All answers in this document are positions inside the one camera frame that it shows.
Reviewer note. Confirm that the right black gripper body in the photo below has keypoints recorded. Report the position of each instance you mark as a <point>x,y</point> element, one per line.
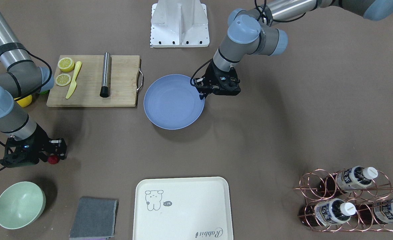
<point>42,141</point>

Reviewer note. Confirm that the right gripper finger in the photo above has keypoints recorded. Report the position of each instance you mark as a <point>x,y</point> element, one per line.
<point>43,157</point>
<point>62,153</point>

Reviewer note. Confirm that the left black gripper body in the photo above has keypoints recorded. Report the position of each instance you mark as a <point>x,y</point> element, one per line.
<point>211,74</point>

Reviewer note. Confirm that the red strawberry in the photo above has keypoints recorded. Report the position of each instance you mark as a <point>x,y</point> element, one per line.
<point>53,159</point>

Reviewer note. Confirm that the blue plate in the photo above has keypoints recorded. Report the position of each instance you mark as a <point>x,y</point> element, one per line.
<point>172,103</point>

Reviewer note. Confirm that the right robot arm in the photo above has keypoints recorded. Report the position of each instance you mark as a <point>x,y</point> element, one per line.
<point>22,78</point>

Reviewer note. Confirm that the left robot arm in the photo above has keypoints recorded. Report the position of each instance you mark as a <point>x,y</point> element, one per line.
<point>251,32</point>

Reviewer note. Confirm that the yellow lemon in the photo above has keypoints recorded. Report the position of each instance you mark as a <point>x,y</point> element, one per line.
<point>25,101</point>

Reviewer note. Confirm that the green bowl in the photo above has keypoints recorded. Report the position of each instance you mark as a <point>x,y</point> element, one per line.
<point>21,204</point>

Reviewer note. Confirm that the lemon half slice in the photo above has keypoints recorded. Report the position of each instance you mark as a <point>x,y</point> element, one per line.
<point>66,64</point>
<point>63,79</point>

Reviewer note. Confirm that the metal cylinder tool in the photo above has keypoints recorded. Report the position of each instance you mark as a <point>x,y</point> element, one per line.
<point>106,76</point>

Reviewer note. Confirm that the grey folded cloth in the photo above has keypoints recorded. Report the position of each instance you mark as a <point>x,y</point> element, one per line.
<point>95,219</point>

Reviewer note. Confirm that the wooden cutting board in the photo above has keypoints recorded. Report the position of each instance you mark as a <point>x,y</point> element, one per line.
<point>123,83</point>

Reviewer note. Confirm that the yellow plastic knife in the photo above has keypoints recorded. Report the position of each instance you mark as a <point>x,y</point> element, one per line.
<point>73,83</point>

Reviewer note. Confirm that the cream rabbit tray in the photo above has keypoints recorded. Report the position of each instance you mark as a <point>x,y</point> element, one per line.
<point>196,208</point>

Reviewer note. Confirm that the bottle with white cap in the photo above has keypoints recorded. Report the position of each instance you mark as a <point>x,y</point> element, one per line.
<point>344,181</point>

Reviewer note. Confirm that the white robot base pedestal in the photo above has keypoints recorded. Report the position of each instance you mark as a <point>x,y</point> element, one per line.
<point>179,23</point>

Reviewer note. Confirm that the copper wire bottle rack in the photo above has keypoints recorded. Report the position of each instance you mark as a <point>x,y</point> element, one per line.
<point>365,199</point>

